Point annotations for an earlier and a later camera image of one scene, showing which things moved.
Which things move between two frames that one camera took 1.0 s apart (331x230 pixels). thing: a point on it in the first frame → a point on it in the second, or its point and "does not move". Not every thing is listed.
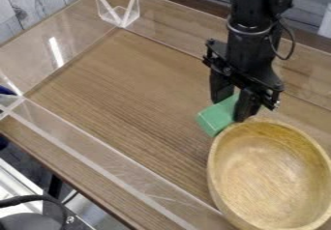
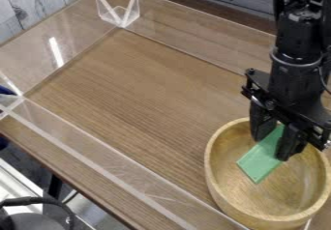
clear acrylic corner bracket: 120,16 does not move
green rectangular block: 216,117 → 260,160
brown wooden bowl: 270,177 does not move
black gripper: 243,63 → 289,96
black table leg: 55,186 does not move
